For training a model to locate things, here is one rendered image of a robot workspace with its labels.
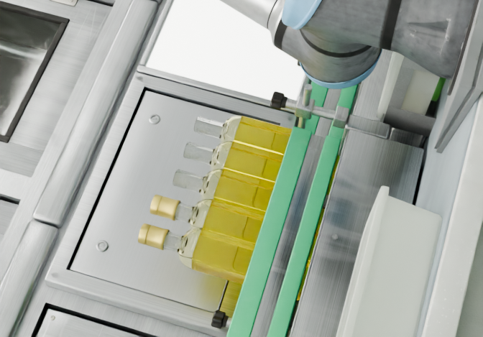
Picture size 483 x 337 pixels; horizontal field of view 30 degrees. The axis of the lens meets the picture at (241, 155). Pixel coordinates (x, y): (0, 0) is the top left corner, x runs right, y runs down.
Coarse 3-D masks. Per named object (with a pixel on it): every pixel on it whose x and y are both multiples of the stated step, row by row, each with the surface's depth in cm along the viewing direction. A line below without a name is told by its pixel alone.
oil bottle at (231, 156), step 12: (228, 144) 155; (240, 144) 155; (216, 156) 154; (228, 156) 154; (240, 156) 154; (252, 156) 154; (264, 156) 154; (276, 156) 154; (216, 168) 154; (228, 168) 153; (240, 168) 153; (252, 168) 153; (264, 168) 153; (276, 168) 153; (264, 180) 152
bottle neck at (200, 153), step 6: (186, 144) 156; (192, 144) 156; (198, 144) 156; (186, 150) 156; (192, 150) 156; (198, 150) 156; (204, 150) 156; (210, 150) 156; (186, 156) 156; (192, 156) 156; (198, 156) 156; (204, 156) 155; (210, 156) 155; (204, 162) 156
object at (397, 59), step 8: (392, 56) 154; (400, 56) 131; (392, 64) 134; (400, 64) 134; (392, 72) 135; (392, 80) 137; (384, 88) 150; (392, 88) 140; (384, 96) 141; (384, 104) 143; (384, 112) 146
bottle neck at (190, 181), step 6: (180, 174) 153; (186, 174) 153; (192, 174) 153; (174, 180) 153; (180, 180) 153; (186, 180) 153; (192, 180) 153; (198, 180) 153; (180, 186) 153; (186, 186) 153; (192, 186) 153; (198, 186) 153; (198, 192) 153
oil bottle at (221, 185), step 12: (204, 180) 152; (216, 180) 151; (228, 180) 151; (240, 180) 151; (252, 180) 151; (204, 192) 151; (216, 192) 150; (228, 192) 150; (240, 192) 150; (252, 192) 150; (264, 192) 150; (240, 204) 150; (252, 204) 149; (264, 204) 149
